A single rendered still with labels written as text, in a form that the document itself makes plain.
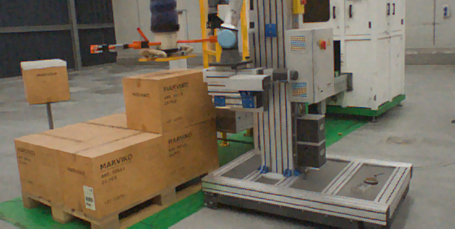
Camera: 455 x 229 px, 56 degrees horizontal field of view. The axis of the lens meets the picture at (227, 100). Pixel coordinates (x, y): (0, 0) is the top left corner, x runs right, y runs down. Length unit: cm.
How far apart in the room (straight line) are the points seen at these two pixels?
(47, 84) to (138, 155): 196
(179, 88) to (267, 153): 80
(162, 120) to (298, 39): 111
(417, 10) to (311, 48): 927
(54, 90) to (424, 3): 942
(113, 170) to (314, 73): 142
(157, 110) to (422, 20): 957
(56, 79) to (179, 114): 185
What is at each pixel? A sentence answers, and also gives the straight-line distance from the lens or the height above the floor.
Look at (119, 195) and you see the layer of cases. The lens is 292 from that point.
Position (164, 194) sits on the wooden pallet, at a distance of 320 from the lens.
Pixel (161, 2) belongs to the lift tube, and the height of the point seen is 148.
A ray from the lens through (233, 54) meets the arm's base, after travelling 286.
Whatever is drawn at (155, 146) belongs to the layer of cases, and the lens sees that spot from 305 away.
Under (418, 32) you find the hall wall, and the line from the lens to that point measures 1191.
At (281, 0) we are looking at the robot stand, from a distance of 287.
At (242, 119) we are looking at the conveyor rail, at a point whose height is 50.
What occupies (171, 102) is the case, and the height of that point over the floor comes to 76.
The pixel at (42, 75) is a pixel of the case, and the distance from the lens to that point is 467.
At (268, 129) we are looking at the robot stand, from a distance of 302.
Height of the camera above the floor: 129
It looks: 10 degrees down
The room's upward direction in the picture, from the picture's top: 4 degrees counter-clockwise
